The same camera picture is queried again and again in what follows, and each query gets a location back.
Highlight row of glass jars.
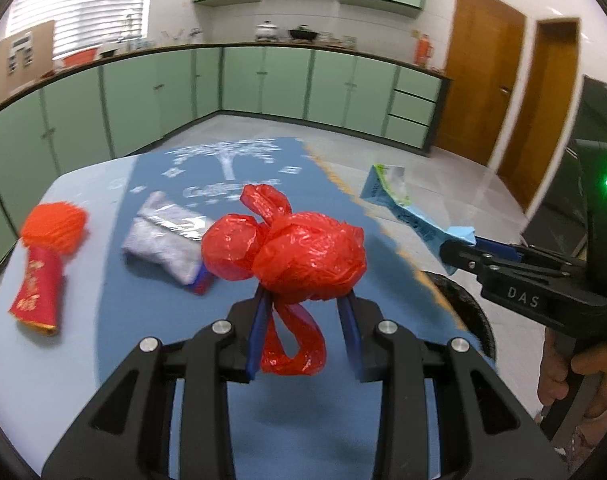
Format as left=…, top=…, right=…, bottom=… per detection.
left=319, top=31, right=359, bottom=47

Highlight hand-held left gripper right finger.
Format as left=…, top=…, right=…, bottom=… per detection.
left=335, top=292, right=570, bottom=480

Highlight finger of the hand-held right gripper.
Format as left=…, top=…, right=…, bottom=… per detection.
left=475, top=238, right=587, bottom=274
left=439, top=237, right=515, bottom=291

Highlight light blue table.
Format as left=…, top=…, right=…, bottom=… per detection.
left=0, top=135, right=497, bottom=480

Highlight black trash bin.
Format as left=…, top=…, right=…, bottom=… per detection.
left=422, top=270, right=495, bottom=362

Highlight wooden door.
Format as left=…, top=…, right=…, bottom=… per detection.
left=498, top=17, right=582, bottom=212
left=433, top=0, right=527, bottom=166

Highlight white window blind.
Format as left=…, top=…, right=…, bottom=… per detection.
left=6, top=0, right=152, bottom=62

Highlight green base cabinets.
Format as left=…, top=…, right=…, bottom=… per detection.
left=0, top=42, right=453, bottom=282

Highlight red thermos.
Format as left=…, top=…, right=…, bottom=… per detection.
left=415, top=32, right=435, bottom=66

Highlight black glass cabinet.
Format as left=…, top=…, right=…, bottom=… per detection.
left=520, top=74, right=607, bottom=262

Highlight red plastic basin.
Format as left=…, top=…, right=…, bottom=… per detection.
left=62, top=45, right=100, bottom=67

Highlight light blue snack packet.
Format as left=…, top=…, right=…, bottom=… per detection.
left=359, top=164, right=477, bottom=254

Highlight silver snack wrapper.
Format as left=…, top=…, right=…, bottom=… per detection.
left=120, top=191, right=220, bottom=297

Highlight black wok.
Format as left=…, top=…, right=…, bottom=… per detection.
left=288, top=24, right=319, bottom=43

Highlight person's right hand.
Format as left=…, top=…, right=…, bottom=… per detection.
left=537, top=329, right=607, bottom=471

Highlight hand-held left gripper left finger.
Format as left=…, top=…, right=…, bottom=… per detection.
left=40, top=294, right=274, bottom=480

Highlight orange foam fruit net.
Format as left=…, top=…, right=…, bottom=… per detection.
left=20, top=202, right=90, bottom=260

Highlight red printed paper packet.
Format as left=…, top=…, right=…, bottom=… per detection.
left=8, top=246, right=67, bottom=337

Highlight cardboard sheet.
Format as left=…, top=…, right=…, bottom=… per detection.
left=0, top=19, right=57, bottom=104

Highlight blue printed table mat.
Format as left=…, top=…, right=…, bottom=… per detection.
left=98, top=136, right=495, bottom=480

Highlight red plastic bag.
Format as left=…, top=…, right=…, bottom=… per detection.
left=202, top=184, right=368, bottom=377

